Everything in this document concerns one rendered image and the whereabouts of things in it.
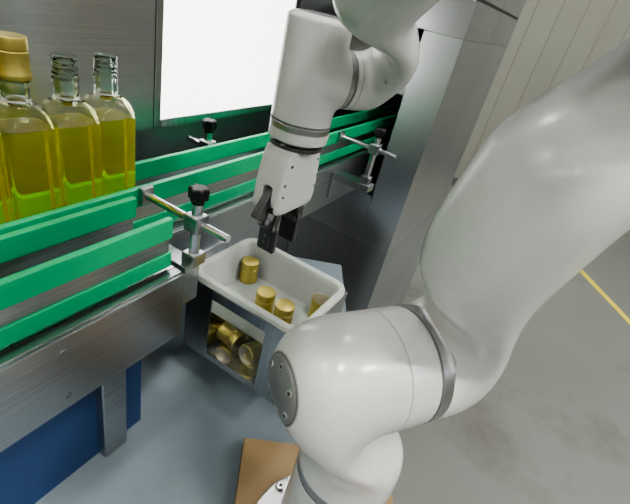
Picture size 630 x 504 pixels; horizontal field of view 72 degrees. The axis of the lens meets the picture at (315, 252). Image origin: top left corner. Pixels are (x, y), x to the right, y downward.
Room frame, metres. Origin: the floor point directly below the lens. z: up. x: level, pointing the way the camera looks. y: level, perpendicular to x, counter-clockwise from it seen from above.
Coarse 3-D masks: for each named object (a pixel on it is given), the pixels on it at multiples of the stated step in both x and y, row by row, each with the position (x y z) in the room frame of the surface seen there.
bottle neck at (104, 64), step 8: (96, 56) 0.55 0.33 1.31; (104, 56) 0.56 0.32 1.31; (112, 56) 0.58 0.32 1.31; (96, 64) 0.56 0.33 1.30; (104, 64) 0.56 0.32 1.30; (112, 64) 0.56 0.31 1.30; (96, 72) 0.56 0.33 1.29; (104, 72) 0.56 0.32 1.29; (112, 72) 0.56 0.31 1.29; (96, 80) 0.56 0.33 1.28; (104, 80) 0.56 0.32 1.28; (112, 80) 0.56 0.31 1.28; (96, 88) 0.56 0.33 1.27; (104, 88) 0.56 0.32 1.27; (112, 88) 0.56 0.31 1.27
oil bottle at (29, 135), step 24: (0, 120) 0.43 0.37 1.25; (24, 120) 0.44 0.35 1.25; (48, 120) 0.47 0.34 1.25; (24, 144) 0.44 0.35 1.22; (48, 144) 0.46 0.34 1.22; (24, 168) 0.44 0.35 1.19; (48, 168) 0.46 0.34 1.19; (24, 192) 0.43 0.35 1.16; (48, 192) 0.46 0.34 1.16; (24, 216) 0.43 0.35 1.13
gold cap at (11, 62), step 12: (0, 36) 0.45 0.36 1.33; (12, 36) 0.46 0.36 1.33; (24, 36) 0.47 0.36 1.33; (0, 48) 0.45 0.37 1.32; (12, 48) 0.45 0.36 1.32; (24, 48) 0.46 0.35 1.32; (0, 60) 0.45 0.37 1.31; (12, 60) 0.45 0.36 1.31; (24, 60) 0.46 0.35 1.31; (0, 72) 0.44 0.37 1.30; (12, 72) 0.45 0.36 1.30; (24, 72) 0.46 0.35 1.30
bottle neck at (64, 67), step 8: (56, 56) 0.50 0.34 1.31; (64, 56) 0.52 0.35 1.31; (72, 56) 0.52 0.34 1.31; (56, 64) 0.50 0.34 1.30; (64, 64) 0.50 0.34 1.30; (72, 64) 0.51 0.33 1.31; (56, 72) 0.50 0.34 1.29; (64, 72) 0.50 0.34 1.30; (72, 72) 0.51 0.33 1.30; (56, 80) 0.50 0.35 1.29; (64, 80) 0.50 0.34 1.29; (72, 80) 0.51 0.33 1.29; (56, 88) 0.50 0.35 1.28; (64, 88) 0.50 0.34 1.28; (72, 88) 0.51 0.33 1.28; (56, 96) 0.50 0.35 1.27; (64, 96) 0.50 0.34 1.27; (72, 96) 0.51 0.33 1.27
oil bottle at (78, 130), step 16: (48, 112) 0.49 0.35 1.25; (64, 112) 0.49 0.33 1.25; (80, 112) 0.50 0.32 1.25; (64, 128) 0.48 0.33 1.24; (80, 128) 0.50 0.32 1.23; (96, 128) 0.52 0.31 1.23; (64, 144) 0.48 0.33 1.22; (80, 144) 0.50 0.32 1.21; (96, 144) 0.52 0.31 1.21; (64, 160) 0.48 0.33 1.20; (80, 160) 0.50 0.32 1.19; (96, 160) 0.52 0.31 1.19; (64, 176) 0.48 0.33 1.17; (80, 176) 0.50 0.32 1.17; (96, 176) 0.52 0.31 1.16; (64, 192) 0.48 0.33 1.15; (80, 192) 0.49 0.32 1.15; (96, 192) 0.52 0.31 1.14
